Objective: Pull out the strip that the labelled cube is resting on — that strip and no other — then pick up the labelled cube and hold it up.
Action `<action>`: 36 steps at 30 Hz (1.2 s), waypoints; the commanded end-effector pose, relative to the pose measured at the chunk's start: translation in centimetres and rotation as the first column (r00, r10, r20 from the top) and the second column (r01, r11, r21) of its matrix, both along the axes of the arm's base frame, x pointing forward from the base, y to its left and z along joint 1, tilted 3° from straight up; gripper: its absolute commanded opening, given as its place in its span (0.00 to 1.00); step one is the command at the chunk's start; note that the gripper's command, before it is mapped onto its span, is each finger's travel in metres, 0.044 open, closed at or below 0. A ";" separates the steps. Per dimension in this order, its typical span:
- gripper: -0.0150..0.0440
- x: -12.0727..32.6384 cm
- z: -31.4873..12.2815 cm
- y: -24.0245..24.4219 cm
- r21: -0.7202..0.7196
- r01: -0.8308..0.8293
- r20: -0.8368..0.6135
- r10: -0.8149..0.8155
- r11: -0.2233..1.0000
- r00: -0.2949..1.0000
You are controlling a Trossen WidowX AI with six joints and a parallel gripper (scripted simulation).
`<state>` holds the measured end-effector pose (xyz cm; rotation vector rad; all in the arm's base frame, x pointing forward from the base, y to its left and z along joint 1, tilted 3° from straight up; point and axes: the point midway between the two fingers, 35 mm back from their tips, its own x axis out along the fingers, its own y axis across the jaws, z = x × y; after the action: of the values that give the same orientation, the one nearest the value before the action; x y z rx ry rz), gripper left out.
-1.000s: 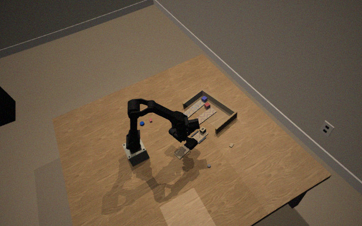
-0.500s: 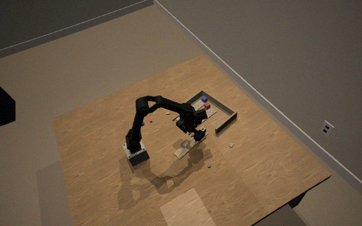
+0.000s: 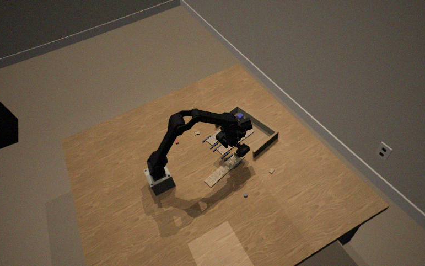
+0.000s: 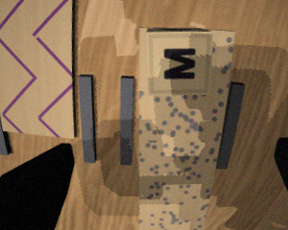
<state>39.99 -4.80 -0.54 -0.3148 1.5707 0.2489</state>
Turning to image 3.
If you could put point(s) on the tan strip with purple zigzag pattern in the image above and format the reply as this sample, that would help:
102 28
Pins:
224 150

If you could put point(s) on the beige strip with blue speckles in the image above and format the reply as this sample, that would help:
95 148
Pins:
212 140

